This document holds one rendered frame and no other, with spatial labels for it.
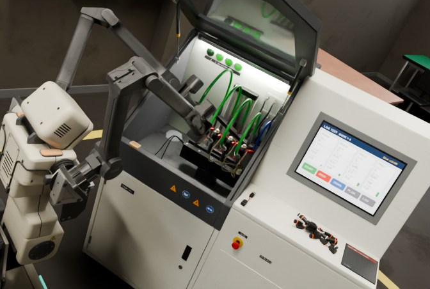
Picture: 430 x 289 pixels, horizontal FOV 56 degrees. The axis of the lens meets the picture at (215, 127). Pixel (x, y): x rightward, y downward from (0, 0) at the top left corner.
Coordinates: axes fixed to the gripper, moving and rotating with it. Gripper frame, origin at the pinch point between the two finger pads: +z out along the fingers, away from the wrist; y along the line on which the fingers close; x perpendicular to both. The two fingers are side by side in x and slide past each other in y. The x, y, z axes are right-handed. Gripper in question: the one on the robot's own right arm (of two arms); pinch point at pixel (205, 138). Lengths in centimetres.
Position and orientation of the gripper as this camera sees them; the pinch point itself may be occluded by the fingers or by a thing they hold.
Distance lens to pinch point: 176.7
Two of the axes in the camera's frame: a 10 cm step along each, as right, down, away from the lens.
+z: 2.3, 4.2, 8.8
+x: -7.2, -5.4, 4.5
